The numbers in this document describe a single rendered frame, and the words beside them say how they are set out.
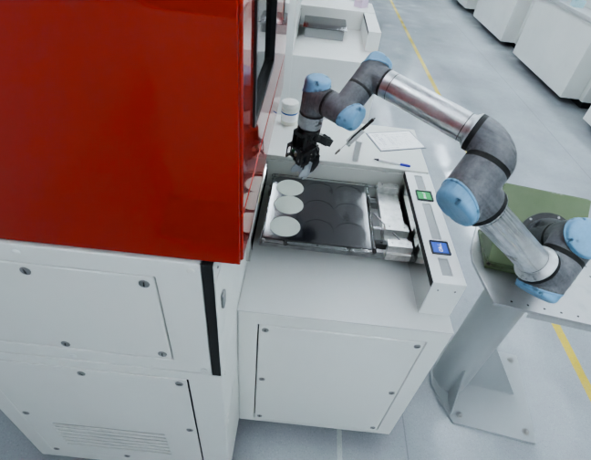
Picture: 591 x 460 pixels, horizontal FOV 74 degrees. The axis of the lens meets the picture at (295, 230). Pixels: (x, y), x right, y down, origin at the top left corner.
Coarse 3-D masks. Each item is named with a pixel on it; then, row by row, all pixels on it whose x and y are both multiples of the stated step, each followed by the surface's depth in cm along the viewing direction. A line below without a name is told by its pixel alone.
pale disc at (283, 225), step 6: (282, 216) 131; (288, 216) 132; (276, 222) 129; (282, 222) 129; (288, 222) 130; (294, 222) 130; (276, 228) 127; (282, 228) 127; (288, 228) 127; (294, 228) 128; (276, 234) 125; (282, 234) 125; (288, 234) 125; (294, 234) 126
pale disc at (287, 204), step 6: (282, 198) 139; (288, 198) 139; (294, 198) 139; (276, 204) 136; (282, 204) 136; (288, 204) 136; (294, 204) 137; (300, 204) 137; (282, 210) 134; (288, 210) 134; (294, 210) 134; (300, 210) 135
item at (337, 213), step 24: (312, 192) 143; (336, 192) 145; (360, 192) 146; (312, 216) 133; (336, 216) 134; (360, 216) 135; (288, 240) 124; (312, 240) 124; (336, 240) 125; (360, 240) 126
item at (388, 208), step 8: (376, 192) 152; (376, 200) 150; (384, 200) 147; (392, 200) 147; (384, 208) 143; (392, 208) 144; (384, 216) 140; (392, 216) 140; (400, 216) 140; (400, 224) 137; (384, 256) 128; (392, 256) 126; (400, 256) 126; (408, 256) 126
